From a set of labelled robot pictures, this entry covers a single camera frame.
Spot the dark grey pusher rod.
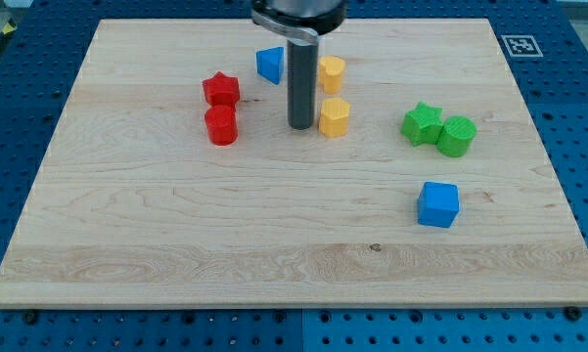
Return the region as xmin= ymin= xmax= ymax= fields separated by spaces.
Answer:
xmin=287 ymin=40 xmax=318 ymax=130

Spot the white fiducial marker tag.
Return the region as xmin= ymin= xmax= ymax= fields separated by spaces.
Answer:
xmin=502 ymin=34 xmax=543 ymax=58

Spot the green cylinder block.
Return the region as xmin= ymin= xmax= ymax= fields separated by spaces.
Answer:
xmin=436 ymin=115 xmax=477 ymax=157

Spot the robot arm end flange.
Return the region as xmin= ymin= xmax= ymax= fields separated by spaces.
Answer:
xmin=250 ymin=0 xmax=347 ymax=45

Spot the blue cube block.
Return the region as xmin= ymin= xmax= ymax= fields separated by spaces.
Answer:
xmin=417 ymin=181 xmax=460 ymax=228

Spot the yellow heart block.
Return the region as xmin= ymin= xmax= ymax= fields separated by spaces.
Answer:
xmin=318 ymin=56 xmax=346 ymax=94

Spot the blue triangle block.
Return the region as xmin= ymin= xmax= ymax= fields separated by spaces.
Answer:
xmin=255 ymin=47 xmax=285 ymax=85

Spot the red cylinder block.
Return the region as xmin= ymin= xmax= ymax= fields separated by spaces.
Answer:
xmin=204 ymin=105 xmax=238 ymax=146

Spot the wooden board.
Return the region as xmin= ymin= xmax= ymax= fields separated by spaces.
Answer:
xmin=0 ymin=19 xmax=588 ymax=310

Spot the green star block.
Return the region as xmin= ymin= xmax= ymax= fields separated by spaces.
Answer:
xmin=400 ymin=102 xmax=443 ymax=147

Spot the red star block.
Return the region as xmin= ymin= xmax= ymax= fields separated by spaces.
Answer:
xmin=202 ymin=71 xmax=241 ymax=110

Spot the yellow hexagon block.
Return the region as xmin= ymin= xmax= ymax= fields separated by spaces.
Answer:
xmin=319 ymin=98 xmax=350 ymax=138

